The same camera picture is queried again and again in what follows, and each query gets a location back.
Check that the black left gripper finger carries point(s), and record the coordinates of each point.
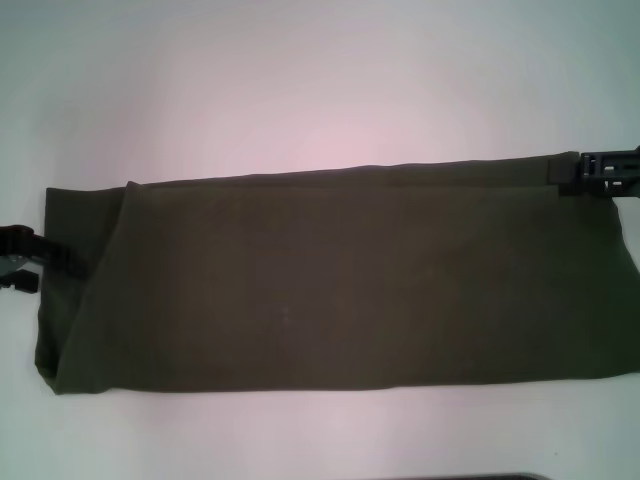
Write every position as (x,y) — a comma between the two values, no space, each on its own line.
(22,282)
(62,257)

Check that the dark green printed T-shirt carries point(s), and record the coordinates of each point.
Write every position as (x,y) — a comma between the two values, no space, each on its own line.
(325,275)

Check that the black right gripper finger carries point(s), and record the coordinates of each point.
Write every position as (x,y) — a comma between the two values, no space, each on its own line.
(595,165)
(587,190)

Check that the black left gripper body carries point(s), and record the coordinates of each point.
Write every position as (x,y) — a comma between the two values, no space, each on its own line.
(17,247)

